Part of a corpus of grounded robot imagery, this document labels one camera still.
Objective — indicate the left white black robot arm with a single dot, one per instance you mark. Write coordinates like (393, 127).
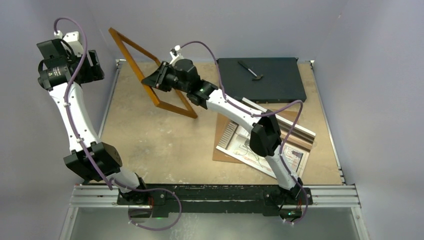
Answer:
(63, 70)

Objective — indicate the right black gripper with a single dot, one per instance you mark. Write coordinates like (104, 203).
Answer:
(158, 79)

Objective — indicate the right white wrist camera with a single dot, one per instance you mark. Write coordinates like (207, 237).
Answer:
(175, 55)

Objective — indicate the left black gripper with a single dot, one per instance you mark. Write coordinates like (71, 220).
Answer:
(94, 72)

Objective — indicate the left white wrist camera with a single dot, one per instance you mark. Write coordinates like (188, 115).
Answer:
(71, 40)

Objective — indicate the glossy plant photo print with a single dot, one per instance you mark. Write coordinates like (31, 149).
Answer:
(235, 142)

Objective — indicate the dark flat equipment case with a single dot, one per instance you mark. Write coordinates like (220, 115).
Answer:
(281, 82)

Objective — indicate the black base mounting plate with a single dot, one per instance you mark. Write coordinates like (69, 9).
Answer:
(268, 200)

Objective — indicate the brown cardboard backing board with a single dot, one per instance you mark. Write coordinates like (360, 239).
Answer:
(221, 124)

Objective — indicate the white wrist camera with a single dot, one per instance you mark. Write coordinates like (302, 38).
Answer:
(175, 55)
(71, 40)

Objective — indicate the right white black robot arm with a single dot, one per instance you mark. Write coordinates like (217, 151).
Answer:
(265, 134)

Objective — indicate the small black handled hammer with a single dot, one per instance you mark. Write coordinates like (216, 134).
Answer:
(256, 77)

